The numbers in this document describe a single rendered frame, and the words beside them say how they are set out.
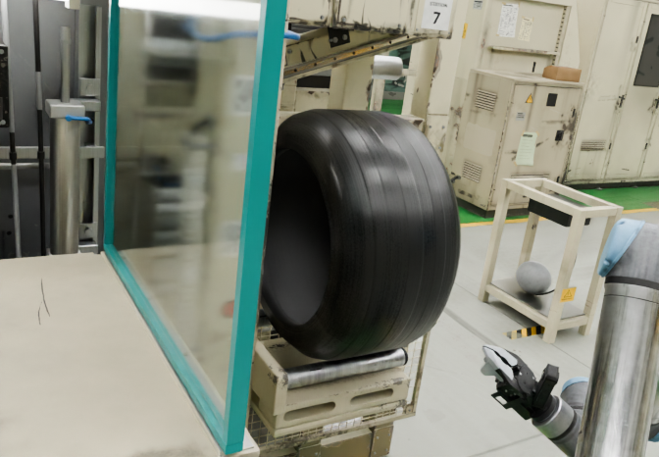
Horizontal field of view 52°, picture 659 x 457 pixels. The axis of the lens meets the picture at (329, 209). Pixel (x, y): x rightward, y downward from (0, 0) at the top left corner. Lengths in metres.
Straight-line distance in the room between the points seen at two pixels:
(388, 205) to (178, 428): 0.72
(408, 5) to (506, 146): 4.32
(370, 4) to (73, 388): 1.20
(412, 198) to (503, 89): 4.64
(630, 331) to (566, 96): 5.21
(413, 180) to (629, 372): 0.53
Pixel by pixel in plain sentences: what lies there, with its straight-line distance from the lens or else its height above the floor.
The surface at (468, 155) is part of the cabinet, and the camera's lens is 6.26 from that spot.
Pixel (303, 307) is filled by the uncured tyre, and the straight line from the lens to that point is 1.77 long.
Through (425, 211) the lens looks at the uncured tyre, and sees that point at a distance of 1.38.
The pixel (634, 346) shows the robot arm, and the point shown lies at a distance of 1.29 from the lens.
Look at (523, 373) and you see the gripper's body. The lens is 1.63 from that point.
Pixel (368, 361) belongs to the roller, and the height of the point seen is 0.92.
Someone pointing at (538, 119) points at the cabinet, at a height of 0.91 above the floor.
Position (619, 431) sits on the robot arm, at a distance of 1.29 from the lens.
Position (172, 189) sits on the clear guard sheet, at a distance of 0.81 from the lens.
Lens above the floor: 1.71
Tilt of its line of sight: 18 degrees down
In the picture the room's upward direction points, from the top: 7 degrees clockwise
